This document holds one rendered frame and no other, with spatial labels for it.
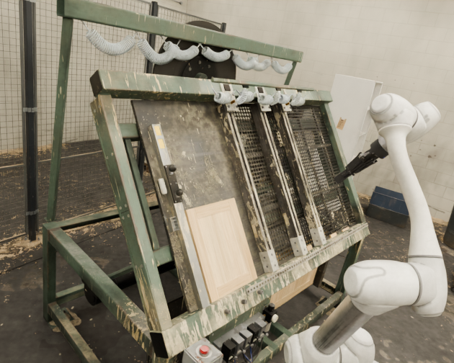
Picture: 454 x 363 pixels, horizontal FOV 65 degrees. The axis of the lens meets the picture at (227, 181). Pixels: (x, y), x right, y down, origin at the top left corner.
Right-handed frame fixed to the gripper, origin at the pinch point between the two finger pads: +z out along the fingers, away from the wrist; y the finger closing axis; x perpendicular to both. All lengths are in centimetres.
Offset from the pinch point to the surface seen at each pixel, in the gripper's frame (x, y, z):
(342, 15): -422, -405, 8
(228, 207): -28, -5, 70
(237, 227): -18, -11, 74
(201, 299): 17, 21, 85
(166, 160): -47, 37, 61
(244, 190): -38, -19, 65
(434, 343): 82, -226, 94
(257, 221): -19, -24, 69
